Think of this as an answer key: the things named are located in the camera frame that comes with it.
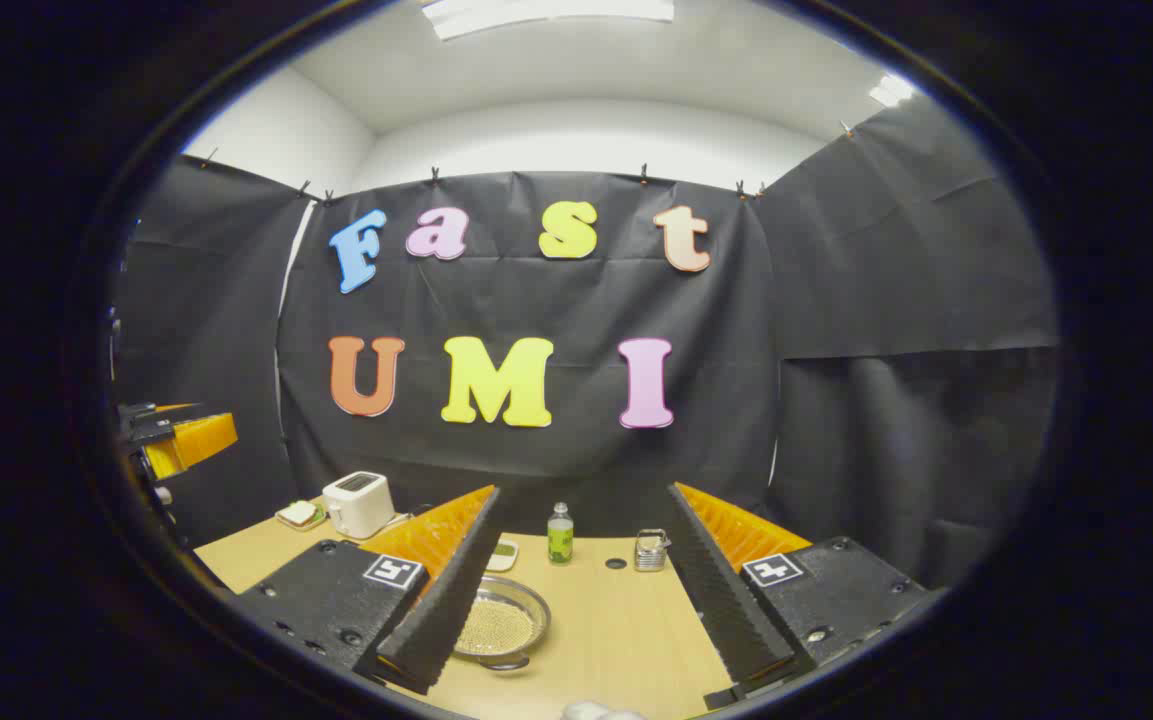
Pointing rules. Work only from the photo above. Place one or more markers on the white toaster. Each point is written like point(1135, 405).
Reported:
point(361, 505)

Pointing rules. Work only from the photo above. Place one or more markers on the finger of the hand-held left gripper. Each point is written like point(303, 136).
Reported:
point(151, 425)
point(191, 442)

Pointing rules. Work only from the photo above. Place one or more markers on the green label tea bottle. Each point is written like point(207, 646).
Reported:
point(560, 540)

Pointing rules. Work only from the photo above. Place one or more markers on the white divided plate of beans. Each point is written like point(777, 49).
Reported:
point(504, 553)

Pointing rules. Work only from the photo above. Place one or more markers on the heap of yellow soybeans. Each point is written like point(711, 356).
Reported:
point(496, 625)

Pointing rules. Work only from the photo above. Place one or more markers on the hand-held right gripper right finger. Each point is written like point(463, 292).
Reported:
point(726, 600)

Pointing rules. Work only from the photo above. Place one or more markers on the row of black cloth clips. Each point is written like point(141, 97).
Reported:
point(643, 173)

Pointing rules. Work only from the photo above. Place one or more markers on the small tray with sandwich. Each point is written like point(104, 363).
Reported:
point(299, 514)

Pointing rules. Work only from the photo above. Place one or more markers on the small ceiling light panel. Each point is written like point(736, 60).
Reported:
point(891, 90)

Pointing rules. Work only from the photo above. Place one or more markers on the long ceiling light panel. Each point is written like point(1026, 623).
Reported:
point(546, 12)

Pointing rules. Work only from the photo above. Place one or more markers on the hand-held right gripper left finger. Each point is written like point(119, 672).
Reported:
point(456, 590)

